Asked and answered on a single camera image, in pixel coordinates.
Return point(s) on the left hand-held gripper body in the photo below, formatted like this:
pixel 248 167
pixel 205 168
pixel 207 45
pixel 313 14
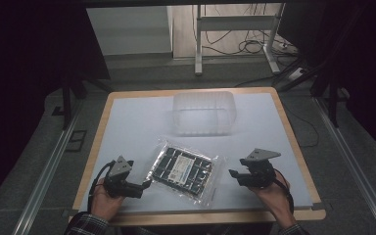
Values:
pixel 120 180

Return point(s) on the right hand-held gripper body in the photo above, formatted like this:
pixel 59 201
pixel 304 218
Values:
pixel 258 169

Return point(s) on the clear bag of black parts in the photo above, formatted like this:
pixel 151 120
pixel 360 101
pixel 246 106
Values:
pixel 185 171

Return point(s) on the clear plastic container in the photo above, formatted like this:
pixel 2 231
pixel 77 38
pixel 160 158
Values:
pixel 203 113

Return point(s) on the person's left hand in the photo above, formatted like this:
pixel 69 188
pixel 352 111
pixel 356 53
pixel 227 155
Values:
pixel 106 204

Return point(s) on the person's right hand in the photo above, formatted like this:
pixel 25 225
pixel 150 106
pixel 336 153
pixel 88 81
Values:
pixel 275 199

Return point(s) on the white table mat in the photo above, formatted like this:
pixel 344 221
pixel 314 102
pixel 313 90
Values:
pixel 137 130

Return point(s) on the person's left plaid sleeve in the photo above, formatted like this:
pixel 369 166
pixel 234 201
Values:
pixel 86 224

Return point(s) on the person's plaid sleeve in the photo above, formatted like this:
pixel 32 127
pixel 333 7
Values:
pixel 86 224
pixel 293 229

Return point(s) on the black floor socket plate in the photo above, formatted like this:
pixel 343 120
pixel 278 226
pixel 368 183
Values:
pixel 76 140

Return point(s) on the person's right plaid sleeve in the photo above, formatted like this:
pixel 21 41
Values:
pixel 293 229

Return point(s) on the black tripod stand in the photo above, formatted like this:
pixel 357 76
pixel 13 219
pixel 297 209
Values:
pixel 326 81
pixel 75 88

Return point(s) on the white power strip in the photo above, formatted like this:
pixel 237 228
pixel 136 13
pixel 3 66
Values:
pixel 296 73

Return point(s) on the aluminium floor rail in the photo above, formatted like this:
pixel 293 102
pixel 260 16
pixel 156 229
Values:
pixel 355 169
pixel 47 176

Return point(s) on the white metal desk frame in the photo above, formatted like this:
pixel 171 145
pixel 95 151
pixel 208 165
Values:
pixel 236 26

